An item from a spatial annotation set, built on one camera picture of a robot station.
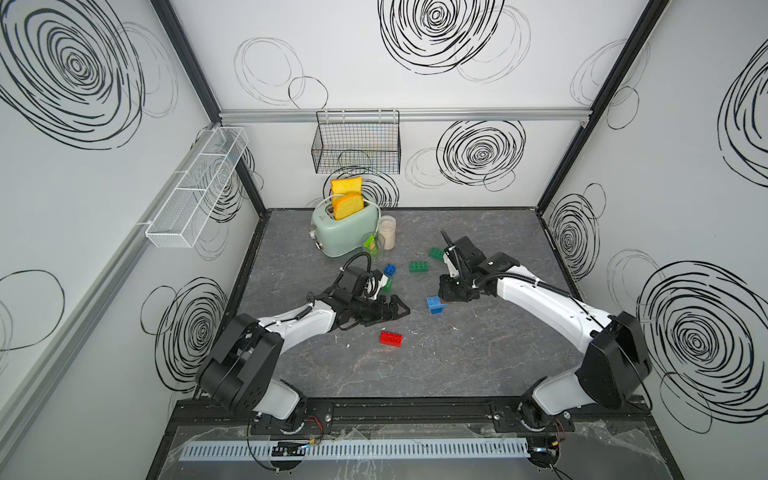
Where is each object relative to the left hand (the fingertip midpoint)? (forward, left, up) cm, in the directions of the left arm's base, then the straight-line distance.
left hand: (397, 315), depth 83 cm
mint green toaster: (+26, +18, +4) cm, 31 cm away
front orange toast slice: (+31, +17, +13) cm, 38 cm away
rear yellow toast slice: (+39, +18, +13) cm, 45 cm away
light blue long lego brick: (+5, -11, -3) cm, 12 cm away
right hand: (+4, -13, +5) cm, 14 cm away
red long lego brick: (-5, +2, -6) cm, 8 cm away
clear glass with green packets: (+27, +9, -2) cm, 29 cm away
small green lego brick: (+11, +3, -5) cm, 13 cm away
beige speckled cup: (+31, +4, +2) cm, 32 cm away
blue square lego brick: (+5, -12, -6) cm, 15 cm away
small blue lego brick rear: (+19, +2, -6) cm, 21 cm away
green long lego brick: (+21, -8, -6) cm, 23 cm away
